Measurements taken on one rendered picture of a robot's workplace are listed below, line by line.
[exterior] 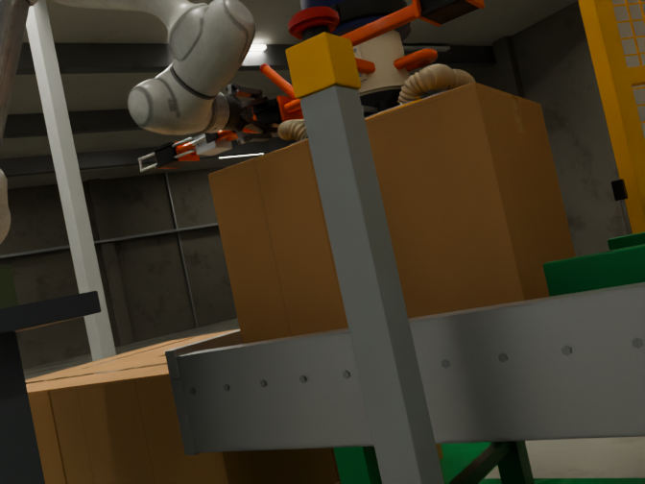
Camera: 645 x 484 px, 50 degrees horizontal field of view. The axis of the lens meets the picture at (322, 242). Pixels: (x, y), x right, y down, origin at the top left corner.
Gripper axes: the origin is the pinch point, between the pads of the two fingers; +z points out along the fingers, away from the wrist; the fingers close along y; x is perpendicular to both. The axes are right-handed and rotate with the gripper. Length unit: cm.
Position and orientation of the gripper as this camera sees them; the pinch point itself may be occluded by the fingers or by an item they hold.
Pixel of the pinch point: (274, 116)
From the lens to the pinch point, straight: 163.7
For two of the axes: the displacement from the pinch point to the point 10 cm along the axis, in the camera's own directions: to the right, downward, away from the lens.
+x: 8.0, -2.0, -5.6
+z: 5.5, -1.0, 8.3
